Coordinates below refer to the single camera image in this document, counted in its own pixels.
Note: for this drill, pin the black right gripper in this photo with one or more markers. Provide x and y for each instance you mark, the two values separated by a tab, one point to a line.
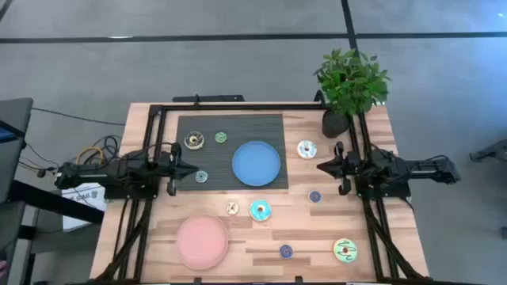
348	168

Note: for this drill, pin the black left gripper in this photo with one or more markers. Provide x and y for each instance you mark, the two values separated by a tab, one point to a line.
170	168

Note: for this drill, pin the small teal donut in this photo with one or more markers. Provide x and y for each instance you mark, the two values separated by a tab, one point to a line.
198	179

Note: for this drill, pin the large chocolate sprinkled donut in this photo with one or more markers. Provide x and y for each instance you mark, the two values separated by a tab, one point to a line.
190	144

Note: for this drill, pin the large white donut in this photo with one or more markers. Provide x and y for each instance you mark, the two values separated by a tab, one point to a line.
303	153

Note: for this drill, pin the small navy donut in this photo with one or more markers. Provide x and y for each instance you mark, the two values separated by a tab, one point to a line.
312	199

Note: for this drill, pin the small green donut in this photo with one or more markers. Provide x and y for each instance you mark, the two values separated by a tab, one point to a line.
218	140

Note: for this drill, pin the small cream donut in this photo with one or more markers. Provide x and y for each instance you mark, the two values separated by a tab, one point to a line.
229	211

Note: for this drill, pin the large turquoise donut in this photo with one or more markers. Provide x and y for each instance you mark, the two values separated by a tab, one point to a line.
255	215

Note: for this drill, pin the large pale green donut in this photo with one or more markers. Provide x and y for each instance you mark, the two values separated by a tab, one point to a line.
340	256

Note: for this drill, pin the small blue streaked donut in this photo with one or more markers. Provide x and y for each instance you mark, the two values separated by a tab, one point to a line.
283	254

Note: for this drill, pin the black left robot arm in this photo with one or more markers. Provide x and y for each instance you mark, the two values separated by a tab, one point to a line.
99	174

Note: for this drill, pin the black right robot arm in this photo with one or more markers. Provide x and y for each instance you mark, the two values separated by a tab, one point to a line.
416	168

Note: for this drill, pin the blue round plate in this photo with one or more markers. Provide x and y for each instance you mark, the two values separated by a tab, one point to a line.
256	163

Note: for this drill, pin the dark grey woven placemat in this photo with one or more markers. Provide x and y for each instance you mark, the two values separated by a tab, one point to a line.
245	126

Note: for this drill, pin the pink round plate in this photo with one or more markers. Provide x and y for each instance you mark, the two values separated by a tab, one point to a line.
202	242

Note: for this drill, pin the green potted plant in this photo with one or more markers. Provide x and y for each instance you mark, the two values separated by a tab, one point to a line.
350	87

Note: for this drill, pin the white printed paper sheet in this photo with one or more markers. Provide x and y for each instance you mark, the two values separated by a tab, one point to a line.
85	198

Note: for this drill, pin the black metal beam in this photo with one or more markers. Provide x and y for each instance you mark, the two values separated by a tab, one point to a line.
51	202

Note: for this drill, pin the grey stand foot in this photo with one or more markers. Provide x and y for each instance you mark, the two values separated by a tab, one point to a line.
491	151

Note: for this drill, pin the grey desk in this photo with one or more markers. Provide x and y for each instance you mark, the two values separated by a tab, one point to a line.
12	111

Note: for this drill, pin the dark tablet screen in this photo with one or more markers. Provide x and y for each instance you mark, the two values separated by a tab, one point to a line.
6	132

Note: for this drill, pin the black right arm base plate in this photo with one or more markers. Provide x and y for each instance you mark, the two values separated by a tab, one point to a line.
384	192

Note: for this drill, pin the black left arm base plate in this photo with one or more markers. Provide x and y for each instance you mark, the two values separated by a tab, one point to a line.
130	194

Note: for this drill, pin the black camera bar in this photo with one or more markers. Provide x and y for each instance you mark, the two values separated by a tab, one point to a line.
208	98

